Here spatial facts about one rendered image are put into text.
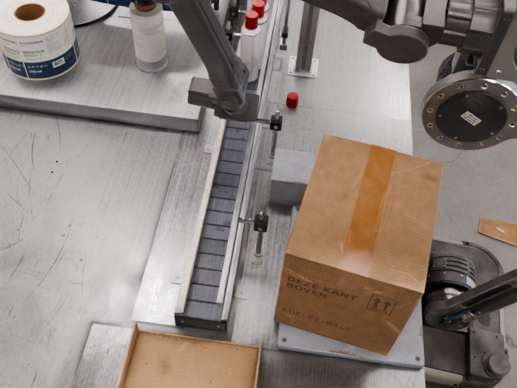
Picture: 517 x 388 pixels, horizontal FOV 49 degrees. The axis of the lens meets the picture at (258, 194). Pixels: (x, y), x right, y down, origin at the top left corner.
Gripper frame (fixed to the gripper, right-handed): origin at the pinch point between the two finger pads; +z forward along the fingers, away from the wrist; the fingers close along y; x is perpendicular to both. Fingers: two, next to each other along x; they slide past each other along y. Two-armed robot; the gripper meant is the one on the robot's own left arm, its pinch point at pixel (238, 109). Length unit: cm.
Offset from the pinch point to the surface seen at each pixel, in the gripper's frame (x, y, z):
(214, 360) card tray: 54, -5, -31
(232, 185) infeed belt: 18.8, -1.7, -8.3
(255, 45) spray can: -17.8, -1.3, 5.1
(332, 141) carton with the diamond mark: 6.9, -22.0, -29.8
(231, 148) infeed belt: 9.8, 0.4, -0.9
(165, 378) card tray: 58, 4, -34
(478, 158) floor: -6, -102, 125
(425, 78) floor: -47, -80, 159
